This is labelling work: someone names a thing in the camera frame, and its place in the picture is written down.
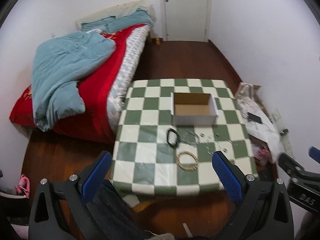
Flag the silver earrings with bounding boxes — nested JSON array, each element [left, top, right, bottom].
[[200, 133, 228, 155]]

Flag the wooden bead bracelet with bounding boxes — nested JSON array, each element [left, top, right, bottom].
[[175, 151, 200, 172]]

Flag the silver chain necklace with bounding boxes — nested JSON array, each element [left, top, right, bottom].
[[180, 130, 201, 146]]

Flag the cardboard box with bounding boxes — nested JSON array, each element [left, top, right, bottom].
[[170, 92, 219, 126]]

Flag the white red plastic bag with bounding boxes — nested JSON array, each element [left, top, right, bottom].
[[251, 142, 271, 166]]

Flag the black charger plug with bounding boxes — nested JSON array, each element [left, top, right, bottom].
[[279, 128, 289, 137]]

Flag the red bed sheet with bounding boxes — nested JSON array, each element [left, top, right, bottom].
[[9, 24, 144, 142]]

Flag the green white checkered tablecloth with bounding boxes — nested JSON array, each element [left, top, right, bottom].
[[111, 79, 256, 196]]

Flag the floral white cloth bag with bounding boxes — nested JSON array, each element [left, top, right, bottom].
[[235, 82, 283, 164]]

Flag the black smartphone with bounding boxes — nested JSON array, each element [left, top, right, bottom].
[[247, 112, 263, 124]]

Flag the pink slipper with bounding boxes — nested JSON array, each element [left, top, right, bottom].
[[15, 174, 30, 198]]

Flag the teal blue blanket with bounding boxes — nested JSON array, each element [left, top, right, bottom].
[[31, 31, 116, 132]]

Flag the checkered mattress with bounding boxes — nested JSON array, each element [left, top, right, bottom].
[[106, 24, 150, 133]]

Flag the small bottle on floor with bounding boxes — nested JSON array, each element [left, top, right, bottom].
[[155, 37, 161, 46]]

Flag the teal pillow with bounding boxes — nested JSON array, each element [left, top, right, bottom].
[[81, 7, 154, 34]]

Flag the white door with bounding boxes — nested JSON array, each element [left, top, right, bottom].
[[164, 0, 209, 42]]

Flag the white wall socket strip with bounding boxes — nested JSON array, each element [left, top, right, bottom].
[[272, 109, 295, 159]]

